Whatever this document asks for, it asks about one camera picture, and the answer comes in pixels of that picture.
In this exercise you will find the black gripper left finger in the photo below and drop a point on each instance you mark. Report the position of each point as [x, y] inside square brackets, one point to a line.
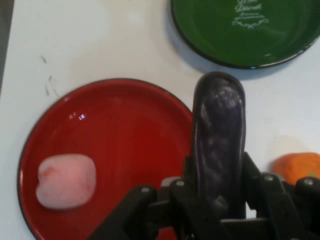
[150, 207]

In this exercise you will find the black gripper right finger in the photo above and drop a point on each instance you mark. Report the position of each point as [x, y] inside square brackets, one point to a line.
[280, 200]

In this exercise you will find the purple toy eggplant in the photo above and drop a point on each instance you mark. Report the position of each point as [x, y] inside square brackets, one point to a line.
[218, 130]

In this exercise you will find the orange toy carrot piece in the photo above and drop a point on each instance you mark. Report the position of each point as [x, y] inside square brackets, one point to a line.
[297, 165]

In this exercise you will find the red enamel plate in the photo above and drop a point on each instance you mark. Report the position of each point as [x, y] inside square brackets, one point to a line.
[120, 140]

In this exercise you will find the pink toy peach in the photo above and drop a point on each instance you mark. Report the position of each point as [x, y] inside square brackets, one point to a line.
[66, 181]

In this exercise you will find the green enamel plate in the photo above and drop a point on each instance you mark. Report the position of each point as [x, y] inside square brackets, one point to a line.
[225, 30]

